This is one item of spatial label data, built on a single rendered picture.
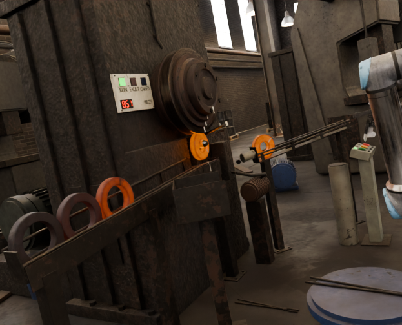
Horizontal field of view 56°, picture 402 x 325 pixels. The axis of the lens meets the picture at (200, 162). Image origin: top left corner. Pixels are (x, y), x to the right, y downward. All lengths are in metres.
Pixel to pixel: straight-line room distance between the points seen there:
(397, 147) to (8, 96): 5.36
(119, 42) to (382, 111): 1.23
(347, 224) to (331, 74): 2.37
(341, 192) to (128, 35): 1.56
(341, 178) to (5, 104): 4.85
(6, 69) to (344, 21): 4.57
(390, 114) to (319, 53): 2.99
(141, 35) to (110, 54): 0.28
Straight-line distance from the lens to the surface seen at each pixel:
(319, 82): 4.67
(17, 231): 1.33
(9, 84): 6.27
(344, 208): 2.56
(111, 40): 1.93
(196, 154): 2.09
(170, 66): 1.98
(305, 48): 4.75
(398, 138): 1.77
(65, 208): 1.43
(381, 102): 1.72
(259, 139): 2.49
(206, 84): 2.06
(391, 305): 1.11
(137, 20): 2.13
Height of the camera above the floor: 0.97
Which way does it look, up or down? 7 degrees down
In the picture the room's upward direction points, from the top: 11 degrees counter-clockwise
